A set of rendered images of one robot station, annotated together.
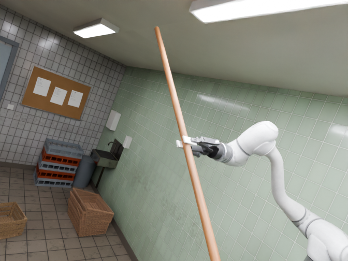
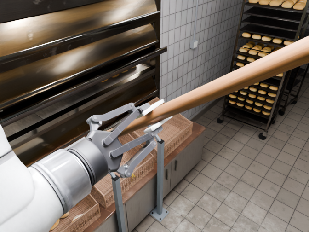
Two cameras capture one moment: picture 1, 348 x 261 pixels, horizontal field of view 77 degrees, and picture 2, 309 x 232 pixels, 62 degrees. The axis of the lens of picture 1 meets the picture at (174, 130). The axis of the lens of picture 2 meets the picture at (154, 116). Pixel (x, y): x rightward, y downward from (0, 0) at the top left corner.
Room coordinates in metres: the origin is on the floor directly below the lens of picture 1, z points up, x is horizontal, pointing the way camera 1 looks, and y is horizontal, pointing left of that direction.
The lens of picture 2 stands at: (1.32, -0.15, 2.28)
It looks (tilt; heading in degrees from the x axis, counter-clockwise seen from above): 36 degrees down; 169
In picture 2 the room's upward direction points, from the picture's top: straight up
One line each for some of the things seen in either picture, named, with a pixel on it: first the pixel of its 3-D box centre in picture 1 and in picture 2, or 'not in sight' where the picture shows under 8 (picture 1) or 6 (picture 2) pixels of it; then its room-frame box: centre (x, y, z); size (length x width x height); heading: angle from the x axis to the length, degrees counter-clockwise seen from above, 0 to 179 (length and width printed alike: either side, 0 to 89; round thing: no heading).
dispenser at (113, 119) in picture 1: (113, 120); not in sight; (4.37, 1.21, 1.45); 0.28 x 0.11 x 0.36; 39
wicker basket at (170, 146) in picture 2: not in sight; (157, 127); (-0.62, 0.26, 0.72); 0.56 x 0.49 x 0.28; 129
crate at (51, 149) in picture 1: (64, 148); not in sight; (3.96, 1.76, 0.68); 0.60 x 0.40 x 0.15; 129
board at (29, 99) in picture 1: (58, 95); not in sight; (4.09, 2.26, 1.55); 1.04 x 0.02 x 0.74; 129
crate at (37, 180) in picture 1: (53, 177); not in sight; (3.96, 1.77, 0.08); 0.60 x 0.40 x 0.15; 131
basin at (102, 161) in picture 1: (101, 163); not in sight; (3.90, 1.00, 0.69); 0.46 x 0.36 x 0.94; 39
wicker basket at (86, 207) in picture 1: (91, 204); not in sight; (3.13, 0.73, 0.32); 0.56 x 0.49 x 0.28; 47
